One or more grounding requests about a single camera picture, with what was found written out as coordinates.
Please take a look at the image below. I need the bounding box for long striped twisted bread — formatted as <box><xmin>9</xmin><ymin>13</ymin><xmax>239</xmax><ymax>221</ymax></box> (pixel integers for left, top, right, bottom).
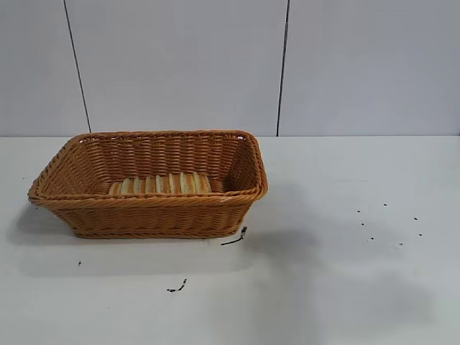
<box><xmin>108</xmin><ymin>171</ymin><xmax>213</xmax><ymax>197</ymax></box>

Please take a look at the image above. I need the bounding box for brown woven wicker basket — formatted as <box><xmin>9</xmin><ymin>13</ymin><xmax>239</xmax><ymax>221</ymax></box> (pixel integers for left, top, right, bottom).
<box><xmin>27</xmin><ymin>129</ymin><xmax>270</xmax><ymax>240</ymax></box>

